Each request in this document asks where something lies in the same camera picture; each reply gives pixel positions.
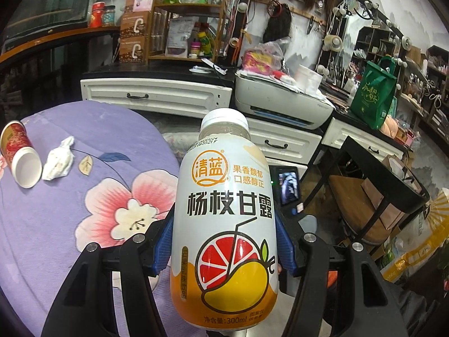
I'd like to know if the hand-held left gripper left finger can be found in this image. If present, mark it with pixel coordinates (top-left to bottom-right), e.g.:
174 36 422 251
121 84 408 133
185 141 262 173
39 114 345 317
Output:
41 207 176 337

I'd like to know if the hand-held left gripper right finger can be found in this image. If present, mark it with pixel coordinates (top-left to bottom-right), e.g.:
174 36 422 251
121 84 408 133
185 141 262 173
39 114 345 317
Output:
274 211 410 337

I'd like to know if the white orange juice bottle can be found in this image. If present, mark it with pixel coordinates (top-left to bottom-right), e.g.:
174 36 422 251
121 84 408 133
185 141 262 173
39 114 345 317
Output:
170 108 280 337

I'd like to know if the white drawer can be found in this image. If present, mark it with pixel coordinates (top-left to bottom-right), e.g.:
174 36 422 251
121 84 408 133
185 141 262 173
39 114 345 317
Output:
246 117 323 164
321 117 405 162

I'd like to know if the white printer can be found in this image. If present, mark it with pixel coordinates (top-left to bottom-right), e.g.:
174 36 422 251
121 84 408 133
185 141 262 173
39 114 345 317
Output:
234 70 335 130

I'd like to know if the purple floral tablecloth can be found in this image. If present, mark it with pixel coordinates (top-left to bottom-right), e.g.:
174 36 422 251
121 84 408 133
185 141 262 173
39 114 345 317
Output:
0 101 183 337

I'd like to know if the brown paper bag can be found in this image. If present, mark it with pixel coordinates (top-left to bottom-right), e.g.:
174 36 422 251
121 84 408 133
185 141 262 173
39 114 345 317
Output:
361 154 419 231

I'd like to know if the white paper roll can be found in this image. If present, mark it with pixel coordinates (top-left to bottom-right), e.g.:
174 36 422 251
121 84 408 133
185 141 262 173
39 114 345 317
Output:
294 65 323 92

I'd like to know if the peach plush toy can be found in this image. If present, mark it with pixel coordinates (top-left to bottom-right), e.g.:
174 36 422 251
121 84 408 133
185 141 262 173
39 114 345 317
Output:
381 116 400 138

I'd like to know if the green tote bag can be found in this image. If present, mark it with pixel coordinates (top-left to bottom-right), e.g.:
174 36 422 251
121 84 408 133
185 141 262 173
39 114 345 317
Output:
351 56 398 130

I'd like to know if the pink packet in plastic bag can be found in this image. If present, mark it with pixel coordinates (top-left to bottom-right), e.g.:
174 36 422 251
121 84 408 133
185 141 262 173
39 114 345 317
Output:
242 37 292 75

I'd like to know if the yellow white carton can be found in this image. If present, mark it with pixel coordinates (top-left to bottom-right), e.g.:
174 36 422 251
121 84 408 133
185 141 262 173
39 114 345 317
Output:
381 188 449 285

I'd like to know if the crumpled white tissue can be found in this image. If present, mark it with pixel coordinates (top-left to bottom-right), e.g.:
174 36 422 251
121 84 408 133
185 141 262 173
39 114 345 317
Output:
42 136 76 181

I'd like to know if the white black handheld device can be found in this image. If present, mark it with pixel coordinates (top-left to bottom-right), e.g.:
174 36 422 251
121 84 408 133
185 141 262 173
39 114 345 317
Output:
201 58 228 76

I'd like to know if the clear tape roll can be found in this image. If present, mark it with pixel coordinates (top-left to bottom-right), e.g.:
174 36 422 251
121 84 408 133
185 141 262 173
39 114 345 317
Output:
324 35 344 52

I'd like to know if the long white drawer cabinet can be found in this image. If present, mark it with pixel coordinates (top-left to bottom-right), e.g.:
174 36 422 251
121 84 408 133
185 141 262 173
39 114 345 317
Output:
80 77 234 118

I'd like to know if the black wig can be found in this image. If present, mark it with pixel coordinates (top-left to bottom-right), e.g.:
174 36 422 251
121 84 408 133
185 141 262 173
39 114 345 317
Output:
263 5 292 44

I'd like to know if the yellow green bottle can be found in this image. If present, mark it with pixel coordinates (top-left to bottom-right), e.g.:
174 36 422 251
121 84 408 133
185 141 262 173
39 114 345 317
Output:
198 31 213 57

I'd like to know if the dark cubby shelf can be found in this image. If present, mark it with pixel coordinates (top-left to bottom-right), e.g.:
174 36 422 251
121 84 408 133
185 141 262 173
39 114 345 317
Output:
352 26 413 64

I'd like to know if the wooden shelf rack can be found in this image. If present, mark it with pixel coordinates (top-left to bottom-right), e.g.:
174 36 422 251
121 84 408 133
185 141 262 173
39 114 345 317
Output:
147 0 228 63

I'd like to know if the red gold paper cup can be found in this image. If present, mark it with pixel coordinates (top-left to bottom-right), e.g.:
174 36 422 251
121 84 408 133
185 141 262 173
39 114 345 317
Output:
0 120 43 188

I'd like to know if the white pouch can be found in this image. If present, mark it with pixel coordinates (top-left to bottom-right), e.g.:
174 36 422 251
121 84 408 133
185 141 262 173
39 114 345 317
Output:
166 17 192 57

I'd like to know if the brown coffee box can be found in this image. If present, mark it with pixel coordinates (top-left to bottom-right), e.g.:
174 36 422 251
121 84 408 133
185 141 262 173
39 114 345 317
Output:
120 11 154 39
118 36 151 64

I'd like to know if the wooden counter ledge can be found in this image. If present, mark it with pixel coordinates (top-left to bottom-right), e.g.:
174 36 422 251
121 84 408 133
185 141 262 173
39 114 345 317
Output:
0 24 122 64

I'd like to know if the brown picture box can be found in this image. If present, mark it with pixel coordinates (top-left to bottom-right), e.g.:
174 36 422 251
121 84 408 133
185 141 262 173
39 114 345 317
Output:
124 0 157 14

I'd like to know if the red tin can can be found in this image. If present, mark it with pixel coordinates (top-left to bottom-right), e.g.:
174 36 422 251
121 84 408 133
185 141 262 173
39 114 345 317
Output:
88 2 106 29

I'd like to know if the glass tank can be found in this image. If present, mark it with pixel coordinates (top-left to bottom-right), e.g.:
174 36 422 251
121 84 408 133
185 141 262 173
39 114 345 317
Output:
5 0 100 41

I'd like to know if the black frame chair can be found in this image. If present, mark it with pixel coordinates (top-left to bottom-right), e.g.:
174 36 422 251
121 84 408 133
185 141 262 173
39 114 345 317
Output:
309 135 430 251

